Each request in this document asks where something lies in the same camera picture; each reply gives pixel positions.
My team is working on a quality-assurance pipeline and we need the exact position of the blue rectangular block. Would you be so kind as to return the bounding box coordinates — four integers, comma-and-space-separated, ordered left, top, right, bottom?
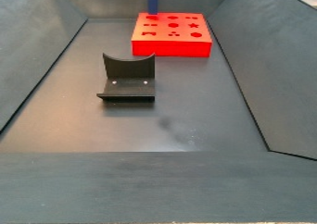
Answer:
148, 0, 160, 15

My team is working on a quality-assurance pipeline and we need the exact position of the black curved fixture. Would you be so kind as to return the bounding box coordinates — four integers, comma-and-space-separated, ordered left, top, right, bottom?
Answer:
97, 55, 157, 101

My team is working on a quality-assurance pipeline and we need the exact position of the red shape-sorting board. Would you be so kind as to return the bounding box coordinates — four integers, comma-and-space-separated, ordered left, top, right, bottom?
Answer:
132, 12, 213, 57

